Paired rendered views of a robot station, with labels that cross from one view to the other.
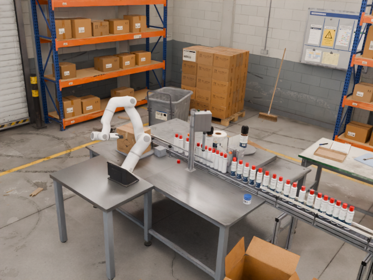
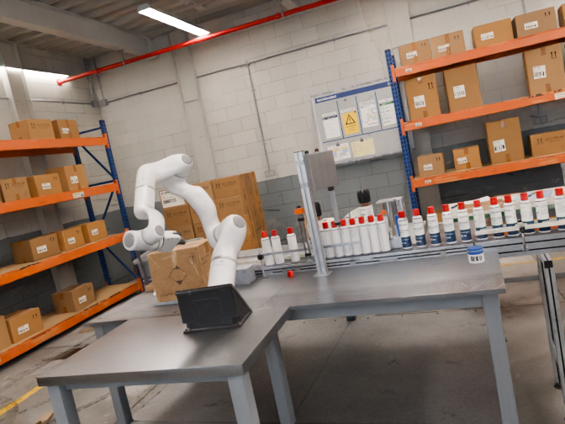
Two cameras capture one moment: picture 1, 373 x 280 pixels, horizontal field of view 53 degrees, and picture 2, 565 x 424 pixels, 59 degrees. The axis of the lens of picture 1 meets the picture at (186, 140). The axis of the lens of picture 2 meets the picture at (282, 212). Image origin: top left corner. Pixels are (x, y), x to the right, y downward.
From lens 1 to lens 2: 192 cm
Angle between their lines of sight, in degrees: 27
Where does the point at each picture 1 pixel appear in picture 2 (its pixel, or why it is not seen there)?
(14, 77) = not seen: outside the picture
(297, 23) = (302, 121)
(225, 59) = (232, 182)
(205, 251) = (435, 407)
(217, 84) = not seen: hidden behind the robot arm
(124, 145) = (172, 284)
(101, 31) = (18, 193)
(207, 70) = not seen: hidden behind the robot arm
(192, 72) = (184, 221)
